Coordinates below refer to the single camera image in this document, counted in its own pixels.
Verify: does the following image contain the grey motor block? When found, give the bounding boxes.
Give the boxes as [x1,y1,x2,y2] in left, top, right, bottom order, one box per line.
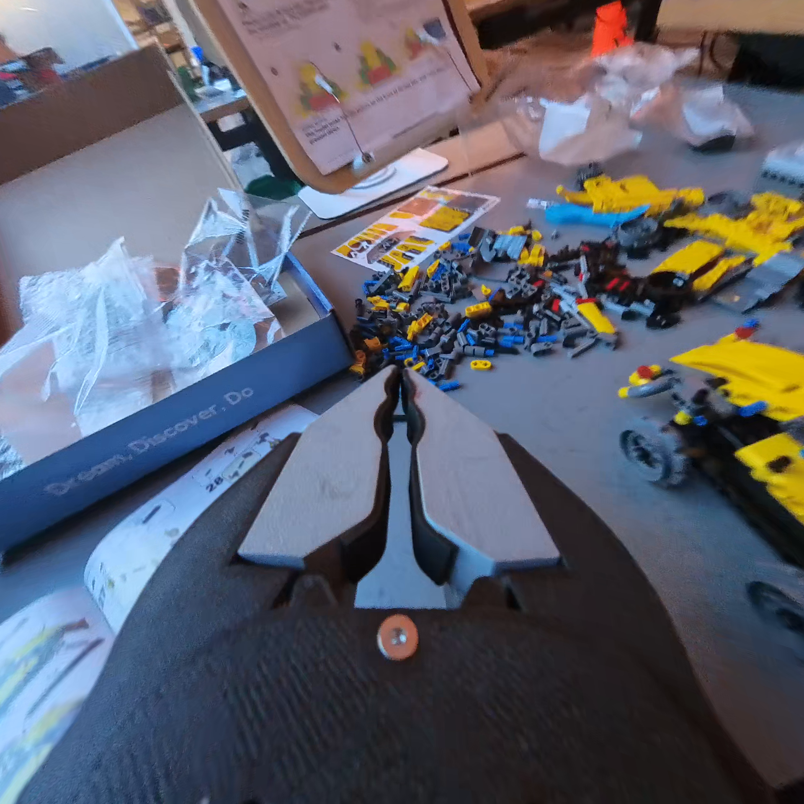
[760,141,804,189]

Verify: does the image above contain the crumpled clear plastic bags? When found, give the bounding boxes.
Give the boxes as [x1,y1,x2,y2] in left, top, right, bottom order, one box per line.
[0,195,312,466]

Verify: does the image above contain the heap of large yellow beams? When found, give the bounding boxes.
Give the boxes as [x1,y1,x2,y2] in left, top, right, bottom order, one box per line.
[556,173,804,330]

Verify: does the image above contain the yellow toy brick car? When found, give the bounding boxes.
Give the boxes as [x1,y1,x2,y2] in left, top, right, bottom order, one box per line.
[617,320,804,635]

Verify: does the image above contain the printed instruction sheet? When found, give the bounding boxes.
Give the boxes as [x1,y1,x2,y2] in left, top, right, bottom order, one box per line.
[216,0,481,177]

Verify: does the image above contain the open instruction booklet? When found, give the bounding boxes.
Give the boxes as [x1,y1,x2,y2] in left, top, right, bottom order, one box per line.
[0,402,321,804]

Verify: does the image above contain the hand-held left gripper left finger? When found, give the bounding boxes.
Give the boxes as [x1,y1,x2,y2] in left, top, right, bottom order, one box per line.
[237,366,403,582]

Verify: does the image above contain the wooden board stand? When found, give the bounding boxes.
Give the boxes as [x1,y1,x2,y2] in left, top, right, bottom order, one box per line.
[191,0,491,221]

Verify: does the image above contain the grey desk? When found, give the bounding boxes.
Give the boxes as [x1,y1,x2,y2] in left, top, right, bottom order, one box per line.
[0,82,804,786]

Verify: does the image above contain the green crate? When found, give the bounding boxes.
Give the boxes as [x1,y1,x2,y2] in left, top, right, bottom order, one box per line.
[245,175,302,201]

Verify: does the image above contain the blue brick separator tool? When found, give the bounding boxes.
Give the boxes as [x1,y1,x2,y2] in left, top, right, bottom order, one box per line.
[543,201,651,228]

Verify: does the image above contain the blue cardboard kit box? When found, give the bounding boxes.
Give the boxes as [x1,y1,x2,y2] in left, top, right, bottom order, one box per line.
[0,44,356,554]

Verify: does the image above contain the clear bag with white paper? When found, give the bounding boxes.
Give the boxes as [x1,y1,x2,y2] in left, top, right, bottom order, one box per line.
[496,44,755,167]

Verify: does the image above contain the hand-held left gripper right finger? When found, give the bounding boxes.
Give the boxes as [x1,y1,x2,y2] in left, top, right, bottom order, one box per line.
[402,367,562,609]

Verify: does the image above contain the pile of small brick connectors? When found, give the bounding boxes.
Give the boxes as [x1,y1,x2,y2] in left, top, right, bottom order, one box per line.
[348,223,629,393]

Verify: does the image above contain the yellow sticker sheet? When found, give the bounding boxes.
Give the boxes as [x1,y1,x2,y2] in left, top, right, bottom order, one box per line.
[331,185,501,274]

